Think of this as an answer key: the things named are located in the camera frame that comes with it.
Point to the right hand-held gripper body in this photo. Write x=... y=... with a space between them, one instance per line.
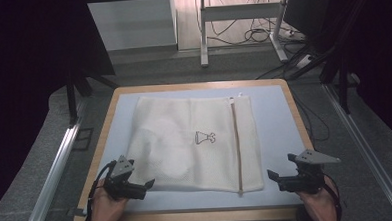
x=308 y=180

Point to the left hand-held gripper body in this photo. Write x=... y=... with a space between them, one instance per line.
x=123 y=167

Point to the white mesh laundry bag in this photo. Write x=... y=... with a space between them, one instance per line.
x=172 y=141

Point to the person's right hand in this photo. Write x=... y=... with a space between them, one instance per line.
x=318 y=202

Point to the person's left hand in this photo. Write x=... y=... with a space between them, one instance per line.
x=104 y=208

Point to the light blue table mat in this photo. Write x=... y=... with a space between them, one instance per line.
x=278 y=127

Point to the black metal stand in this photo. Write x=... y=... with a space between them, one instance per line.
x=71 y=102
x=342 y=84

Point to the white power strip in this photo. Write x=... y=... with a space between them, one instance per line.
x=304 y=61

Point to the black curtain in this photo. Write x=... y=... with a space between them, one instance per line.
x=381 y=49
x=22 y=81

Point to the white cabinet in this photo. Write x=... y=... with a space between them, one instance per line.
x=130 y=23

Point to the black floor frame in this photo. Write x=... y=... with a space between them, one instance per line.
x=83 y=139

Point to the aluminium floor rail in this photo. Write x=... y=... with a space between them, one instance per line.
x=366 y=149
x=50 y=183

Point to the white desk frame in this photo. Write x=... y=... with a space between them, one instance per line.
x=203 y=40

